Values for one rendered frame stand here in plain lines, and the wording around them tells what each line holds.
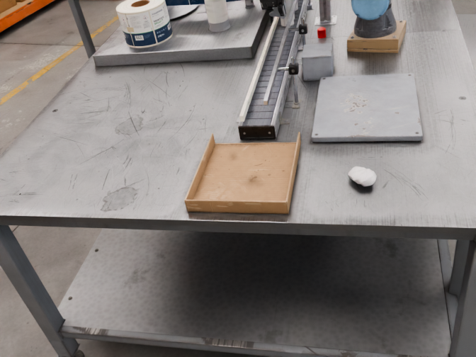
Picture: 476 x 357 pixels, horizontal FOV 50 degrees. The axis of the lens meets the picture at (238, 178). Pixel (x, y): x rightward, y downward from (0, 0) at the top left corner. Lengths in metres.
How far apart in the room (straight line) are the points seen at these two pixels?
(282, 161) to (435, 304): 0.76
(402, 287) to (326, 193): 0.68
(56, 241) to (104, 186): 1.27
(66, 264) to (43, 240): 0.25
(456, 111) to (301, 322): 0.83
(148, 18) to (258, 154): 0.89
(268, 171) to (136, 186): 0.37
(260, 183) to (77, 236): 1.52
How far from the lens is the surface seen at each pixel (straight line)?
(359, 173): 1.30
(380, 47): 1.94
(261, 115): 1.53
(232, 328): 1.80
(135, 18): 2.13
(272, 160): 1.42
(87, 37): 3.86
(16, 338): 2.40
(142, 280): 2.04
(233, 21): 2.24
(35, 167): 1.69
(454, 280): 1.84
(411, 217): 1.23
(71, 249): 2.65
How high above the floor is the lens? 1.67
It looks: 38 degrees down
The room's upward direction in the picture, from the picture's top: 11 degrees counter-clockwise
